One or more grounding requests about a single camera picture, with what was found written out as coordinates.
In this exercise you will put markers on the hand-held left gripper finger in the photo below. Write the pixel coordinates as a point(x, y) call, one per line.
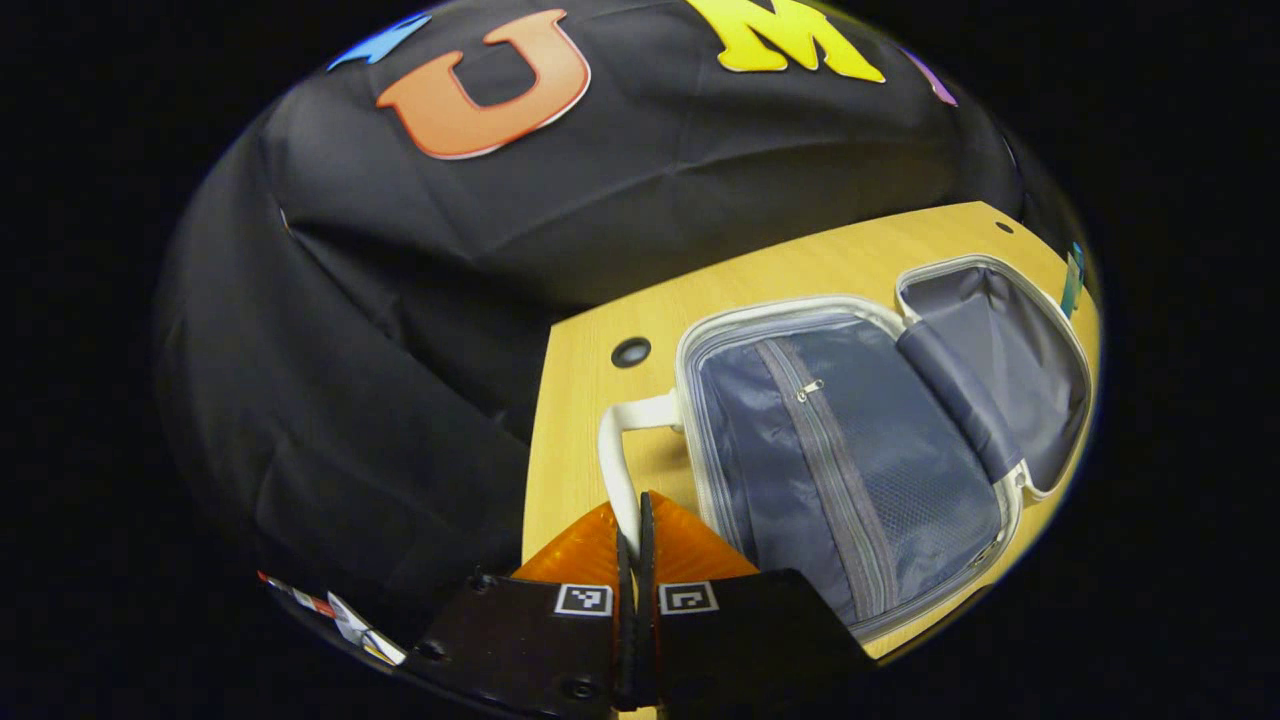
point(646, 600)
point(625, 620)

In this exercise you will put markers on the colourful printed paper strip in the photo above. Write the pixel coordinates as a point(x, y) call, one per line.
point(345, 620)

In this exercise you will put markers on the small white suitcase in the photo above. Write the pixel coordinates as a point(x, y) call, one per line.
point(850, 450)

